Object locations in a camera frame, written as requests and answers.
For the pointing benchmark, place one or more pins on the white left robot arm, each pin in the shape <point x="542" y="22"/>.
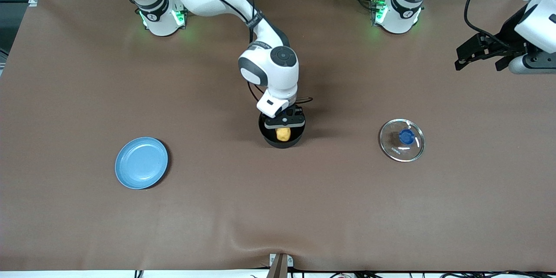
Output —
<point x="404" y="13"/>

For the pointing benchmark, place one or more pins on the grey metal bracket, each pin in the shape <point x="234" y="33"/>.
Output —
<point x="290" y="260"/>

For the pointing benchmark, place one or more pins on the brown post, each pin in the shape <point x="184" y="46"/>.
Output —
<point x="278" y="269"/>

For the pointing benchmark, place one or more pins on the brown table cover mat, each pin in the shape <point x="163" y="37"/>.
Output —
<point x="278" y="208"/>

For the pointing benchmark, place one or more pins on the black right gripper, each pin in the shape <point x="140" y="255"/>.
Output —
<point x="289" y="112"/>

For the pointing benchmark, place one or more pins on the yellow toy potato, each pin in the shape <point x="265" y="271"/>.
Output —
<point x="283" y="134"/>

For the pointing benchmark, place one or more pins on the blue round plate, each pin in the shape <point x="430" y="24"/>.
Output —
<point x="141" y="163"/>

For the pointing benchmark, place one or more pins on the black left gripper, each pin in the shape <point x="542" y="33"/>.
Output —
<point x="507" y="31"/>

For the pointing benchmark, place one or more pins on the glass lid with blue knob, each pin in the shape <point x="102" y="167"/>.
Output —
<point x="406" y="137"/>

